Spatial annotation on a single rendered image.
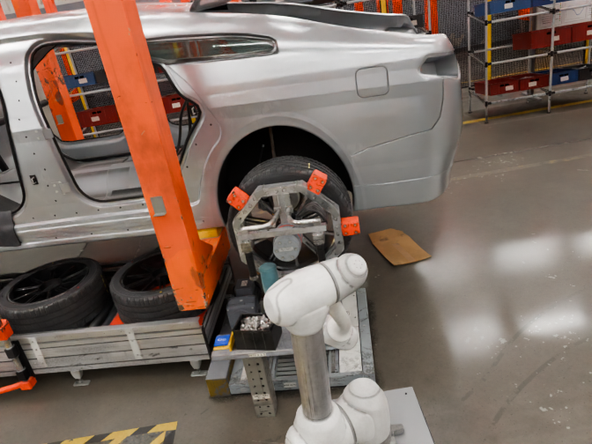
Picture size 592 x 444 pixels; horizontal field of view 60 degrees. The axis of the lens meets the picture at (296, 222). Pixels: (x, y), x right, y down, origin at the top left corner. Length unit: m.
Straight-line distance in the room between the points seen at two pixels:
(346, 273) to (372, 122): 1.48
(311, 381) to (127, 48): 1.55
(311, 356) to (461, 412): 1.31
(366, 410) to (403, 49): 1.76
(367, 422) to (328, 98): 1.64
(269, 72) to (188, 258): 1.05
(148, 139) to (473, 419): 2.01
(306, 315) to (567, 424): 1.63
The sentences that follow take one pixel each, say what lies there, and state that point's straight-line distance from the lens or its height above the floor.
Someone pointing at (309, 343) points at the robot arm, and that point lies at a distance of 1.56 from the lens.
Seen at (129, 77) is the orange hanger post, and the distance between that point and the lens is 2.40.
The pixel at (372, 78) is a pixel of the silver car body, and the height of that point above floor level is 1.48.
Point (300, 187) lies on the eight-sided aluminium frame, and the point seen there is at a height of 1.11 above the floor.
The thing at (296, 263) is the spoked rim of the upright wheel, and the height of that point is 0.63.
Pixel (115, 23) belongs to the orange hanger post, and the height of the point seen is 1.96.
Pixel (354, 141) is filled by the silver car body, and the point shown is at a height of 1.16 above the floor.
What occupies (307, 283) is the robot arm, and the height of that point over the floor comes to 1.23.
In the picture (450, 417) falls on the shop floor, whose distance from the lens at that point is 2.74.
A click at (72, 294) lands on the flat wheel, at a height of 0.50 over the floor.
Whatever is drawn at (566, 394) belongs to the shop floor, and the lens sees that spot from 2.92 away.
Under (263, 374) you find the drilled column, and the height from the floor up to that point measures 0.28.
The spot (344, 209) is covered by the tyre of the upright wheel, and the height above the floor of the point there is 0.93.
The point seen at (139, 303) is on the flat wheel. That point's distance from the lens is 3.13.
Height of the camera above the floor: 1.99
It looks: 25 degrees down
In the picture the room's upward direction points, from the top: 10 degrees counter-clockwise
